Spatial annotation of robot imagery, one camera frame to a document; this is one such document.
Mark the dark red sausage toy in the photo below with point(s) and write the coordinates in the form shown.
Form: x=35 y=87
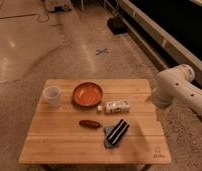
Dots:
x=90 y=124

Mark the orange ceramic bowl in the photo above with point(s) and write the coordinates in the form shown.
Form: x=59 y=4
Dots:
x=87 y=94

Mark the clear plastic cup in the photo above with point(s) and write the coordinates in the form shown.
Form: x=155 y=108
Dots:
x=52 y=94

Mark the white equipment base on floor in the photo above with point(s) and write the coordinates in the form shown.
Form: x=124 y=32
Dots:
x=57 y=5

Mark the black object on floor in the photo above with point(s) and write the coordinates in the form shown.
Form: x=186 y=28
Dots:
x=116 y=25

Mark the wooden folding table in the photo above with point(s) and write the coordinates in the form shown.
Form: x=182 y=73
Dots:
x=56 y=137

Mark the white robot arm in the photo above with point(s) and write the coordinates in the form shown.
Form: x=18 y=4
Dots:
x=176 y=83

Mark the white plastic bottle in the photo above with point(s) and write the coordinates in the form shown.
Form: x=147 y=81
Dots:
x=118 y=106

